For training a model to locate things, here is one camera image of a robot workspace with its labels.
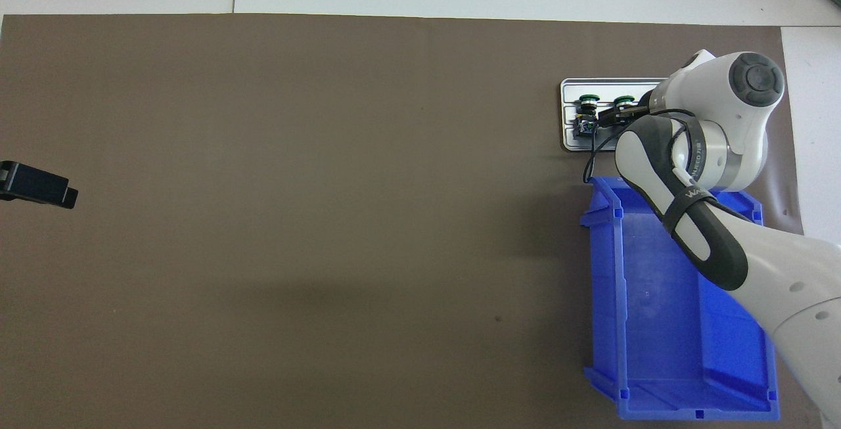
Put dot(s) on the brown table mat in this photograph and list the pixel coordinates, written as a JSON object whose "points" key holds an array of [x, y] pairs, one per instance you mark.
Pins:
{"points": [[263, 120]]}

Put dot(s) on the green push button switch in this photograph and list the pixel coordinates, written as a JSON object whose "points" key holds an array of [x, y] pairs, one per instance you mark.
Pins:
{"points": [[586, 117], [623, 98]]}

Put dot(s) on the grey metal tray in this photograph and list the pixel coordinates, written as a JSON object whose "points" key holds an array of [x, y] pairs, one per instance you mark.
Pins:
{"points": [[571, 143]]}

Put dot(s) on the blue plastic storage bin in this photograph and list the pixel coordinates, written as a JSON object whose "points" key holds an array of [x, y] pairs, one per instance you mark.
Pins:
{"points": [[657, 324]]}

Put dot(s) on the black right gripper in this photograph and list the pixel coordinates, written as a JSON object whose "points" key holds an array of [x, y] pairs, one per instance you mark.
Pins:
{"points": [[656, 102]]}

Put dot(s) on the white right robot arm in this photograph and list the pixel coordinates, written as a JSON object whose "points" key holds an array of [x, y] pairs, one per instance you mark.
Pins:
{"points": [[736, 107]]}

